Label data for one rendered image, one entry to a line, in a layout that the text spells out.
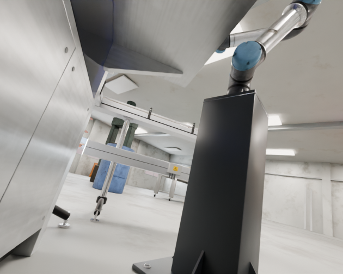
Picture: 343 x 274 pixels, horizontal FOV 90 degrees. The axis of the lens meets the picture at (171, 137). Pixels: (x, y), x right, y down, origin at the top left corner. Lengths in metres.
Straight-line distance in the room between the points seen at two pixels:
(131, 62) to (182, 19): 0.29
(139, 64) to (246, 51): 0.48
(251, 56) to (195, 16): 0.32
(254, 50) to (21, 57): 0.81
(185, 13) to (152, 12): 0.11
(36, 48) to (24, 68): 0.04
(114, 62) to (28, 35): 0.52
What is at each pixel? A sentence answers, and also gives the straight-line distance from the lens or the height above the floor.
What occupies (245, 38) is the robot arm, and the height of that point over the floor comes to 1.22.
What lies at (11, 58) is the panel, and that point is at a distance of 0.33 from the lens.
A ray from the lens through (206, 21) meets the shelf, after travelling 0.70.
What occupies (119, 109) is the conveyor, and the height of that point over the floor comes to 0.88.
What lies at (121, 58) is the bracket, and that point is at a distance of 0.86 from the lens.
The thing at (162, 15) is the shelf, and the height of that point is 0.86.
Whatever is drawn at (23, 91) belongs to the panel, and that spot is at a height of 0.40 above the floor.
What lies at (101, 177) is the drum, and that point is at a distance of 3.89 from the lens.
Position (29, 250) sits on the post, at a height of 0.02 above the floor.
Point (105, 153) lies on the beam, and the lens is 1.56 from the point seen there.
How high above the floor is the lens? 0.31
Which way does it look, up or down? 17 degrees up
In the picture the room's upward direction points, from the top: 13 degrees clockwise
